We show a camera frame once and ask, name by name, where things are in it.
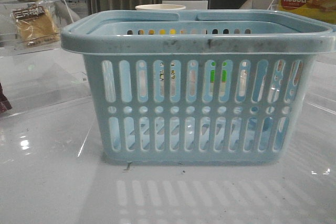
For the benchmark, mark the clear acrylic left display shelf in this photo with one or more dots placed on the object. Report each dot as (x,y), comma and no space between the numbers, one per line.
(37,77)

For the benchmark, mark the light blue plastic basket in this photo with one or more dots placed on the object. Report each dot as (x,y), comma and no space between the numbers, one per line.
(134,81)

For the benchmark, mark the maroon biscuit snack packet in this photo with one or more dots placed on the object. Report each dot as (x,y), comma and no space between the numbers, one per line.
(4,102)

